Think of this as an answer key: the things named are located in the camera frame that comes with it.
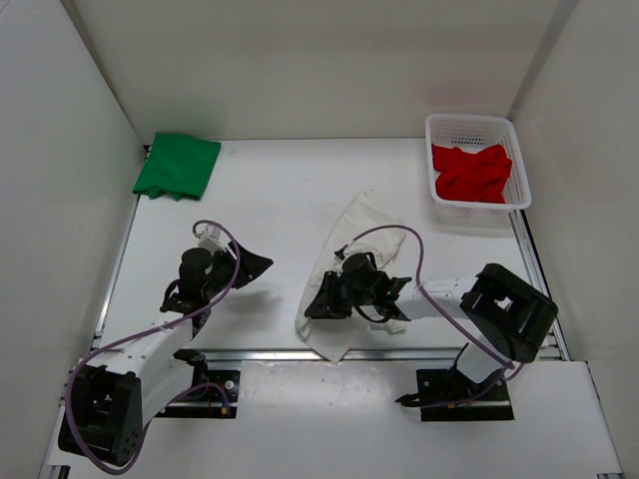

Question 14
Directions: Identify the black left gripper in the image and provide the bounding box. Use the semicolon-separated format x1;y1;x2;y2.
202;239;273;299

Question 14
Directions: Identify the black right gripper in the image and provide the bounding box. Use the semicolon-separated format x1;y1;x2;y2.
308;271;375;319

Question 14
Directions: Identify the white t shirt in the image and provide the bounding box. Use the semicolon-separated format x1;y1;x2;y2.
295;192;406;363

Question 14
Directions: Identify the green t shirt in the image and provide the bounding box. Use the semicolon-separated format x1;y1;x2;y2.
133;133;222;201

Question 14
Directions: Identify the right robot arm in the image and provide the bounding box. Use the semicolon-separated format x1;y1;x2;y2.
302;252;558;407

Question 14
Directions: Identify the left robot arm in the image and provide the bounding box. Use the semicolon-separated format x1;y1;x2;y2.
58;239;274;467

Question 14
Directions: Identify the red t shirt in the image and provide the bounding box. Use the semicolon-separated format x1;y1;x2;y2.
431;145;513;204

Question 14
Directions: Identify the white plastic basket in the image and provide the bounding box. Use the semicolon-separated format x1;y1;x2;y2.
425;114;531;215

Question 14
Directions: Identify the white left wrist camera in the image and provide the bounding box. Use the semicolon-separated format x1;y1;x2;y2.
197;225;225;255

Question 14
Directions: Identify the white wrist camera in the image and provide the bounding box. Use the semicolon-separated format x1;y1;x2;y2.
197;225;225;255
334;241;352;260

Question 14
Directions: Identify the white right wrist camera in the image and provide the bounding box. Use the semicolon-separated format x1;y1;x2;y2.
334;241;352;260

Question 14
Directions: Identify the aluminium table rail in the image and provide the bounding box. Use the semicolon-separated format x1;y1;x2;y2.
164;347;465;364

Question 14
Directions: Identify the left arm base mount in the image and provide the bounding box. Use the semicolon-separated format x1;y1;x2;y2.
155;349;241;419

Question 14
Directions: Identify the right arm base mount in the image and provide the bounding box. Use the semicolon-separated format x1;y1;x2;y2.
394;354;514;422

